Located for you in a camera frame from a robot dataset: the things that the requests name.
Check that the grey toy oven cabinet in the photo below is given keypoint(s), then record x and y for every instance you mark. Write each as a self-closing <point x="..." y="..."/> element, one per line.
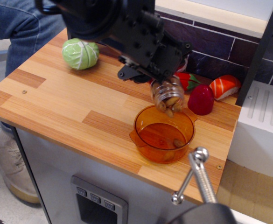
<point x="51" y="167"/>

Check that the orange transparent plastic pot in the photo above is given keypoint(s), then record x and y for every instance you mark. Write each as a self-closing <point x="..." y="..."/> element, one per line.
<point x="153" y="134"/>

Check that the black clamp body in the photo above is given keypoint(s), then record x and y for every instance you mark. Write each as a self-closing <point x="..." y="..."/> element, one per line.
<point x="207" y="213"/>

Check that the green toy cabbage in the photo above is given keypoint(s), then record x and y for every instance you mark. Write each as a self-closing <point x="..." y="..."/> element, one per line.
<point x="79" y="54"/>

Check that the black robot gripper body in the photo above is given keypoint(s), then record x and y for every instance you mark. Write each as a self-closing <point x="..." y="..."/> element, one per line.
<point x="157" y="59"/>

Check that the clear almond jar red label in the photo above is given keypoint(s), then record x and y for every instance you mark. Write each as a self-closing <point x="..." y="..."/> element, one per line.
<point x="168" y="96"/>

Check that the black metal shelf post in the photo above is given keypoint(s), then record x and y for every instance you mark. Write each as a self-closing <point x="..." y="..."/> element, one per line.
<point x="257" y="58"/>

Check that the dark red toy dome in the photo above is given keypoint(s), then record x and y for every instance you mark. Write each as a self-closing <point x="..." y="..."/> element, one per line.
<point x="201" y="100"/>

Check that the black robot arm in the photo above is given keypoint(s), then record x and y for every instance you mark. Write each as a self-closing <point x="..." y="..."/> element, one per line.
<point x="132" y="27"/>

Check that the grey oven control panel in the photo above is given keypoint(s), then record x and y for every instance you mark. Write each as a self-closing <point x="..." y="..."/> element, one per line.
<point x="97" y="206"/>

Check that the white toy sink unit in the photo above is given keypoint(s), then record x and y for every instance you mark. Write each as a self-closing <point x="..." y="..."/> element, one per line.
<point x="252" y="143"/>

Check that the toy salmon sushi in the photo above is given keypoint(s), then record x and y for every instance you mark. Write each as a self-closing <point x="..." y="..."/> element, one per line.
<point x="225" y="86"/>

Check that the red toy chili pepper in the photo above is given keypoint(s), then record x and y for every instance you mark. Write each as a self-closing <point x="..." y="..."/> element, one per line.
<point x="188" y="81"/>

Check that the brown almond in pot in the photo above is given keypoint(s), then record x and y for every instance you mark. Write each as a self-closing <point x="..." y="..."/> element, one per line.
<point x="178" y="143"/>

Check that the metal clamp screw handle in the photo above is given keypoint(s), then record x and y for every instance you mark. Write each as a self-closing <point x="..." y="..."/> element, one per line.
<point x="197" y="158"/>

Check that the person leg in jeans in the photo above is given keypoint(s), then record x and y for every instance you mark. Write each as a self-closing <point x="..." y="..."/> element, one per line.
<point x="27" y="29"/>

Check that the beige sneaker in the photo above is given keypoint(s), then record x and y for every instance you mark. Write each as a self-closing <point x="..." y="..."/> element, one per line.
<point x="14" y="171"/>

